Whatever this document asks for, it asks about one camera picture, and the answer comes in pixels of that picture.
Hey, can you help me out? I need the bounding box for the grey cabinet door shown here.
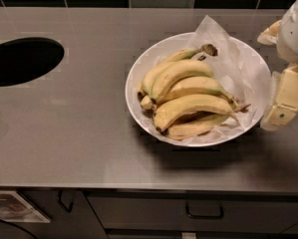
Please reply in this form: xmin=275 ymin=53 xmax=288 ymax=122
xmin=21 ymin=190 xmax=108 ymax=239

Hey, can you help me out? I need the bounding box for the yellow banana back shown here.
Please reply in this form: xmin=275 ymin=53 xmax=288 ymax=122
xmin=137 ymin=44 xmax=218 ymax=99

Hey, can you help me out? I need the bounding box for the black cabinet door handle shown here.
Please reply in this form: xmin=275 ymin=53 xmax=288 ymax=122
xmin=57 ymin=190 xmax=74 ymax=213

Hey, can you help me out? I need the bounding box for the white round bowl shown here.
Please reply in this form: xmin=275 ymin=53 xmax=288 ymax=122
xmin=125 ymin=32 xmax=272 ymax=148

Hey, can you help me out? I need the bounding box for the paper sheet on cabinet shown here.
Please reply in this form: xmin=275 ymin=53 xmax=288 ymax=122
xmin=0 ymin=190 xmax=51 ymax=223

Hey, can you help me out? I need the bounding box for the black drawer handle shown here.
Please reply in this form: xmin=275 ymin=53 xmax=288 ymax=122
xmin=185 ymin=202 xmax=224 ymax=220

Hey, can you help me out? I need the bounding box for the yellow banana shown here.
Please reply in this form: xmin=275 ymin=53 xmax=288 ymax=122
xmin=137 ymin=44 xmax=218 ymax=99
xmin=153 ymin=94 xmax=248 ymax=132
xmin=164 ymin=114 xmax=228 ymax=140
xmin=140 ymin=77 xmax=235 ymax=111
xmin=149 ymin=60 xmax=214 ymax=102

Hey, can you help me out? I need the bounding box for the black cable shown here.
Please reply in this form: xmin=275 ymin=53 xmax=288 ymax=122
xmin=0 ymin=216 xmax=40 ymax=239

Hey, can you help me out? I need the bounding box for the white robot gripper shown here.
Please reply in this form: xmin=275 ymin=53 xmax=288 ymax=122
xmin=257 ymin=0 xmax=298 ymax=131

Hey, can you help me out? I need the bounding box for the grey drawer front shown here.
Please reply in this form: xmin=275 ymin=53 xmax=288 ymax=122
xmin=87 ymin=192 xmax=298 ymax=234

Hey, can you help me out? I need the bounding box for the yellow banana bottom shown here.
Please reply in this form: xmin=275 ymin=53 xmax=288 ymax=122
xmin=164 ymin=114 xmax=228 ymax=140

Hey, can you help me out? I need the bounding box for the black round counter hole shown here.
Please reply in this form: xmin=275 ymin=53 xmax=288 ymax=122
xmin=0 ymin=37 xmax=65 ymax=87

